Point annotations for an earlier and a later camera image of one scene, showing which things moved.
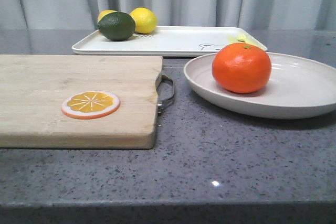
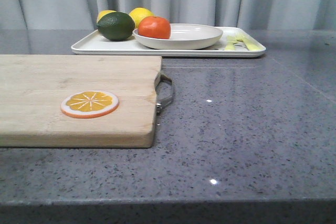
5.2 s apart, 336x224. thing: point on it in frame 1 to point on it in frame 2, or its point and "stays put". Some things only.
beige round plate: x=296 y=86 to x=183 y=36
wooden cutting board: x=32 y=88 stays put
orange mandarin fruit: x=242 y=67 to x=154 y=27
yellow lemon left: x=104 y=13 stays put
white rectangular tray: x=168 y=41 stays put
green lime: x=118 y=26 stays put
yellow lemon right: x=145 y=19 stays put
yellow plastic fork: x=236 y=38 to x=250 y=44
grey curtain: x=254 y=1 stays put
